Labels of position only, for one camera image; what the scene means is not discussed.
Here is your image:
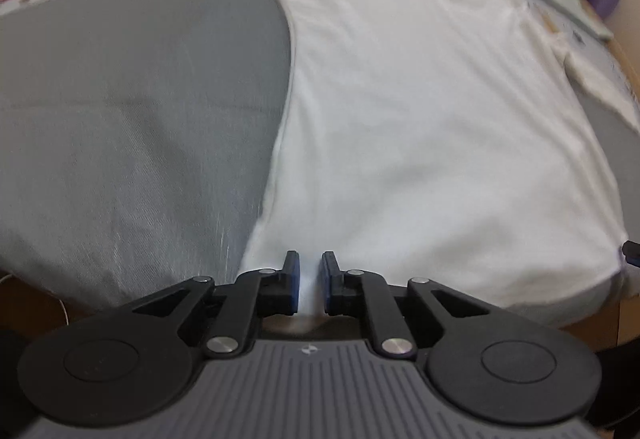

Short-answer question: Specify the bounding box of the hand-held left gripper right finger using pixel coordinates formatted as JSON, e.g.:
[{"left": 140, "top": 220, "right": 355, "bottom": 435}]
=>
[{"left": 320, "top": 250, "right": 495, "bottom": 360}]

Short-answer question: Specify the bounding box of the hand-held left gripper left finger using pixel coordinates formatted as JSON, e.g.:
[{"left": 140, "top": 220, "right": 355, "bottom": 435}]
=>
[{"left": 129, "top": 250, "right": 302, "bottom": 360}]

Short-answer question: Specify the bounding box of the white t-shirt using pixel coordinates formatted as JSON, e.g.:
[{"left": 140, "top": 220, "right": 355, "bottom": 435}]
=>
[{"left": 142, "top": 0, "right": 640, "bottom": 340}]

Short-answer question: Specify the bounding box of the grey printed bed sheet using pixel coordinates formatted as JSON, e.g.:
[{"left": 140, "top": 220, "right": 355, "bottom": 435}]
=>
[{"left": 0, "top": 0, "right": 640, "bottom": 340}]

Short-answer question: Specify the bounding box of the white cable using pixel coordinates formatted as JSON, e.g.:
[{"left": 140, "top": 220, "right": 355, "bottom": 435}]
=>
[{"left": 0, "top": 270, "right": 71, "bottom": 326}]

